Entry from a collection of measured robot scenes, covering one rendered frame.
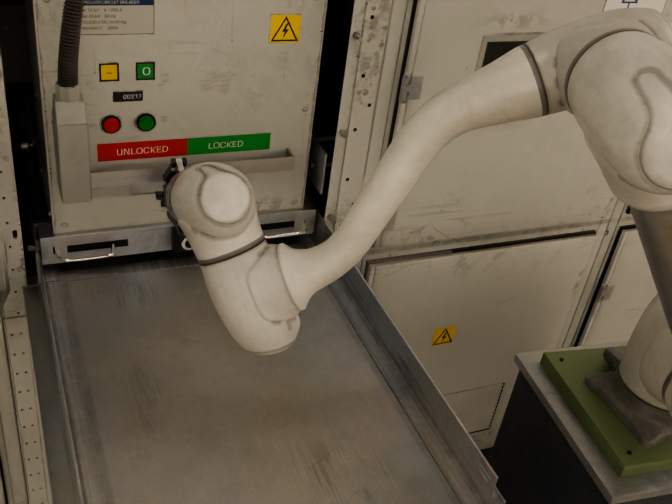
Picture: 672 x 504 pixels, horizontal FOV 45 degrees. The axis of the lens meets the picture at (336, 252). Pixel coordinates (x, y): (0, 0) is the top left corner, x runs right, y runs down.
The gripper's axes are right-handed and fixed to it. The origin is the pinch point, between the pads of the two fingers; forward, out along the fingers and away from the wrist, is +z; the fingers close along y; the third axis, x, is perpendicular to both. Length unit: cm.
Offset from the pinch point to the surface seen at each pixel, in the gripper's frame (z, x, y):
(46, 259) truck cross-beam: 12.8, -21.0, 10.2
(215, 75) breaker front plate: -3.3, 10.0, -20.3
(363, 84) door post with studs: -6.6, 37.0, -17.3
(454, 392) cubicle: 35, 76, 60
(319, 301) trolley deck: -2.7, 26.2, 22.7
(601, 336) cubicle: 30, 121, 51
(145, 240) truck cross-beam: 11.9, -2.8, 8.7
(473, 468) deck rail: -45, 33, 43
